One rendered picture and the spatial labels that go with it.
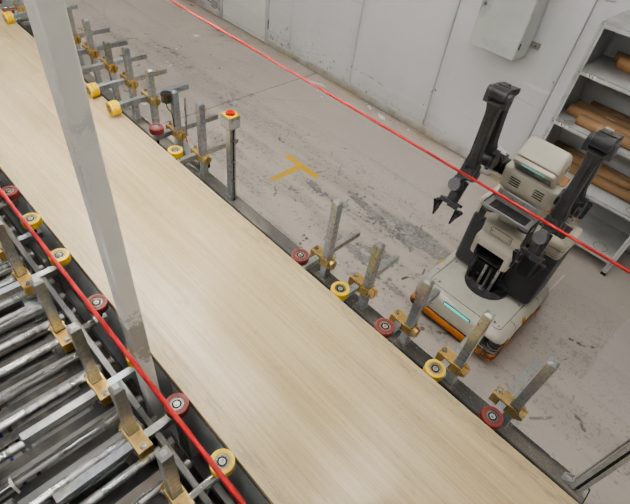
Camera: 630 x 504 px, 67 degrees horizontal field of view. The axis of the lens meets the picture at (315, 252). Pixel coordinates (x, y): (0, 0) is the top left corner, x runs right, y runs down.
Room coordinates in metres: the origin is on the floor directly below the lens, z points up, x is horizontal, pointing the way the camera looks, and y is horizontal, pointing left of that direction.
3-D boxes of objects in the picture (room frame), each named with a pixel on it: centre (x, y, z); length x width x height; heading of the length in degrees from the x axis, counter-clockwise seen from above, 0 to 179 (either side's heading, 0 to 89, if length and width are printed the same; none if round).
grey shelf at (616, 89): (3.10, -1.98, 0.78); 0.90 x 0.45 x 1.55; 51
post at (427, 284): (1.25, -0.45, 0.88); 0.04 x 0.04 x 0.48; 51
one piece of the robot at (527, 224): (1.88, -0.92, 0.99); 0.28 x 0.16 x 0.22; 51
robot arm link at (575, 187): (1.61, -0.97, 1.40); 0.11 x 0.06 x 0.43; 51
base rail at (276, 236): (2.32, 0.86, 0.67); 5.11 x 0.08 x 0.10; 51
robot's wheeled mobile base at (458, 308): (2.11, -1.10, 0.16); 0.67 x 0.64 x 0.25; 141
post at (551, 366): (0.93, -0.83, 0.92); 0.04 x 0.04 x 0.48; 51
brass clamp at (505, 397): (0.95, -0.82, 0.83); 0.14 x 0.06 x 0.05; 51
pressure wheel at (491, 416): (0.85, -0.71, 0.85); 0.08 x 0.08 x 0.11
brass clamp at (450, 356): (1.11, -0.62, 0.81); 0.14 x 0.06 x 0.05; 51
